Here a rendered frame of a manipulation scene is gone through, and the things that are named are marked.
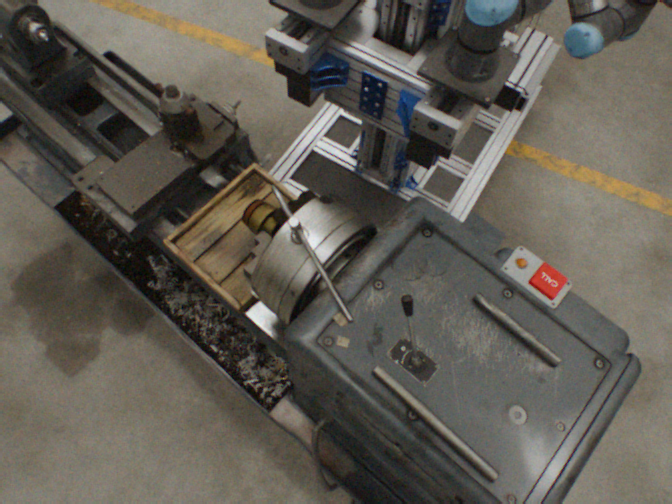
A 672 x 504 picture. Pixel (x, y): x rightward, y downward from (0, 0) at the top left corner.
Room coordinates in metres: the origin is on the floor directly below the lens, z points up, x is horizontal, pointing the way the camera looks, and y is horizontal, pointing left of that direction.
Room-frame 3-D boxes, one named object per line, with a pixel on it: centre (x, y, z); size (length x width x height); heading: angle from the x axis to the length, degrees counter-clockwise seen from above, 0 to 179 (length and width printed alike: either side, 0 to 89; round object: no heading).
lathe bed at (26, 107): (0.90, 0.58, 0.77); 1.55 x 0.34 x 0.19; 55
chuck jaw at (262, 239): (0.51, 0.19, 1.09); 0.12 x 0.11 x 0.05; 145
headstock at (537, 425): (0.32, -0.27, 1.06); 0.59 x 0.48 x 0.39; 55
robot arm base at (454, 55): (1.15, -0.29, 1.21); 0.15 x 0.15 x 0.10
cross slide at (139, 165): (0.88, 0.53, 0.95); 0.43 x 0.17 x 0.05; 145
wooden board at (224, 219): (0.68, 0.27, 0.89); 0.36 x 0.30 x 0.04; 145
